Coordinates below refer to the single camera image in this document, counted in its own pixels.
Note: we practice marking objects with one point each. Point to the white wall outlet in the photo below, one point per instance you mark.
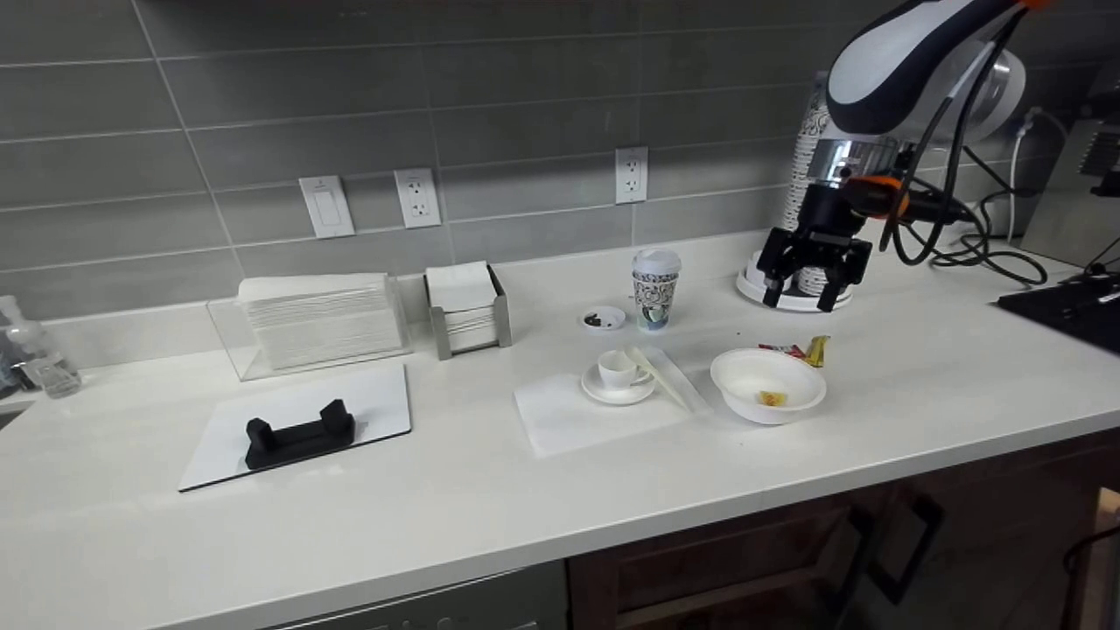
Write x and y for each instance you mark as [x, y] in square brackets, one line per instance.
[632, 176]
[418, 198]

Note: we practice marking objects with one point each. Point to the white flat board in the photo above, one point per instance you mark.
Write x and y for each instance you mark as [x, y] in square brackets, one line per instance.
[372, 406]

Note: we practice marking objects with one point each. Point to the small white sauce dish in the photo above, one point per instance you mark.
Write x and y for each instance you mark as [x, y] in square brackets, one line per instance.
[604, 317]

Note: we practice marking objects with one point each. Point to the white teacup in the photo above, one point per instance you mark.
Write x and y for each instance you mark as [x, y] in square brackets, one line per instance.
[617, 367]

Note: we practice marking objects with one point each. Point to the dark wood cabinet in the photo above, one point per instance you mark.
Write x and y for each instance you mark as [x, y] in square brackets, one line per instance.
[756, 561]

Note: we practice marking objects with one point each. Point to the red sauce packet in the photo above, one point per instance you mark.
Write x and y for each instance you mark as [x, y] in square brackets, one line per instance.
[777, 349]

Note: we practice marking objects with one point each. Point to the white blank wall plate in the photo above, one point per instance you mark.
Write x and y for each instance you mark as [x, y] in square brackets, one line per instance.
[327, 209]

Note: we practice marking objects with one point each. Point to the metal napkin holder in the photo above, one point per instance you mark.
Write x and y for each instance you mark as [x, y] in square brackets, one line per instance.
[467, 309]

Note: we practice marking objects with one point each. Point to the lidded patterned paper cup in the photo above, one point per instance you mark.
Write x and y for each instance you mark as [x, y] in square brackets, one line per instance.
[656, 293]

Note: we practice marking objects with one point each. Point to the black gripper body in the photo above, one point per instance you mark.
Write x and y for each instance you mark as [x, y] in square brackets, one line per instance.
[829, 229]

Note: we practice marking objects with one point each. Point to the black flat surface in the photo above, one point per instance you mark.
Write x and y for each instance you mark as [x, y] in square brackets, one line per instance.
[1069, 309]

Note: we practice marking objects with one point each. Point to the white napkin mat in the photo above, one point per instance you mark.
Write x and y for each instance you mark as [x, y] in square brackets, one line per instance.
[572, 423]

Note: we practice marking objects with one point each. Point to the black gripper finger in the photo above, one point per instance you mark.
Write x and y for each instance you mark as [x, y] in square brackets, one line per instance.
[839, 288]
[770, 285]

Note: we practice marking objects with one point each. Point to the clear wrapped utensil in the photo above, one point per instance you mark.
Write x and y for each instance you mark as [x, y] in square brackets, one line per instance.
[673, 384]

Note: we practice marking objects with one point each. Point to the small yellow sauce packet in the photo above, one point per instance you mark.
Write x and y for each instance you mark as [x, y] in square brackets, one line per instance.
[770, 395]

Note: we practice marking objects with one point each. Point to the black plastic block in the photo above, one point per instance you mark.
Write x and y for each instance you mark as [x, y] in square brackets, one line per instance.
[300, 437]

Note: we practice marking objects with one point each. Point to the clear plastic bottle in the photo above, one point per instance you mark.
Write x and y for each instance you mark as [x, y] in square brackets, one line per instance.
[37, 351]

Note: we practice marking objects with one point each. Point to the clear acrylic box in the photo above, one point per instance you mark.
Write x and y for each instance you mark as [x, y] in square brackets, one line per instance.
[310, 327]

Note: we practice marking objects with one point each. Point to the white bowl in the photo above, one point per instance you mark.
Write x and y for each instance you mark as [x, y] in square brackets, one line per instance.
[769, 385]

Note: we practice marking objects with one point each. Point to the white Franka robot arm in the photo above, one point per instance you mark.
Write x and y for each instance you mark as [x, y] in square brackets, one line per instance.
[922, 57]

